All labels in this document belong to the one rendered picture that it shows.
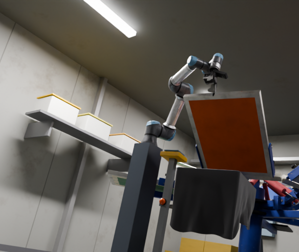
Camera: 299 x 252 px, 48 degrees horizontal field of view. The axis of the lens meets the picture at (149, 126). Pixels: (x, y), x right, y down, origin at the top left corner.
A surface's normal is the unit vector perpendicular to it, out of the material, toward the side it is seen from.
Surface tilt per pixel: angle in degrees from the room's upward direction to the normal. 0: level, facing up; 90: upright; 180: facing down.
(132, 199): 90
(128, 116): 90
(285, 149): 90
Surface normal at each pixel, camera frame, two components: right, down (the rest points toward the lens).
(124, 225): -0.63, -0.38
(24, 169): 0.75, -0.08
